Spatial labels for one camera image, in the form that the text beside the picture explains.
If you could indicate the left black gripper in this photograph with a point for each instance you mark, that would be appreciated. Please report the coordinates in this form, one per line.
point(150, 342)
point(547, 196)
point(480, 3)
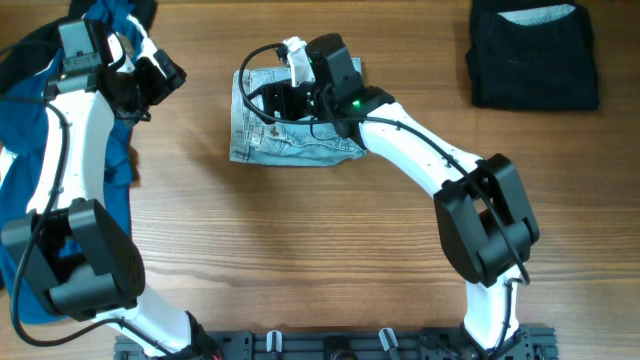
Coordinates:
point(161, 89)

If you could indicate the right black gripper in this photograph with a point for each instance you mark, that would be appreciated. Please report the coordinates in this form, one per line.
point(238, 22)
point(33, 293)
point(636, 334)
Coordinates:
point(275, 101)

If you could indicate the light blue denim shorts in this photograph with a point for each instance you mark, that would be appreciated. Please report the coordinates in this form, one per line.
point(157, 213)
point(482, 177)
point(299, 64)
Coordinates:
point(254, 142)

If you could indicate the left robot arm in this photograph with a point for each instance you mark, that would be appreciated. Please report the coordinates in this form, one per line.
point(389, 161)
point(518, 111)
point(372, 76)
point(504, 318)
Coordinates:
point(76, 259)

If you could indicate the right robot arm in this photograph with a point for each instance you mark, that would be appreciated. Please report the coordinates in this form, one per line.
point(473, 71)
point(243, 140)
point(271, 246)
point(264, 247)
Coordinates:
point(485, 222)

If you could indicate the black garment at left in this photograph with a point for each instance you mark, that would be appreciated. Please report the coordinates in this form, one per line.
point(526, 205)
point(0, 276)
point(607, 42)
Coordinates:
point(34, 52)

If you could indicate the dark blue t-shirt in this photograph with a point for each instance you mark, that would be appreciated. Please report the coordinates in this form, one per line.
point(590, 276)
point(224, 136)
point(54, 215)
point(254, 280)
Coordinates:
point(24, 130)

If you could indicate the folded black garment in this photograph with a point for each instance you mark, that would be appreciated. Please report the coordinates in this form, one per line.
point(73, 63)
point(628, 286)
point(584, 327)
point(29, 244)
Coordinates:
point(532, 55)

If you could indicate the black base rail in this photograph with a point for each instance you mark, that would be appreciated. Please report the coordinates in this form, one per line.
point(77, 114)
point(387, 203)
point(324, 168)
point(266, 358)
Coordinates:
point(528, 342)

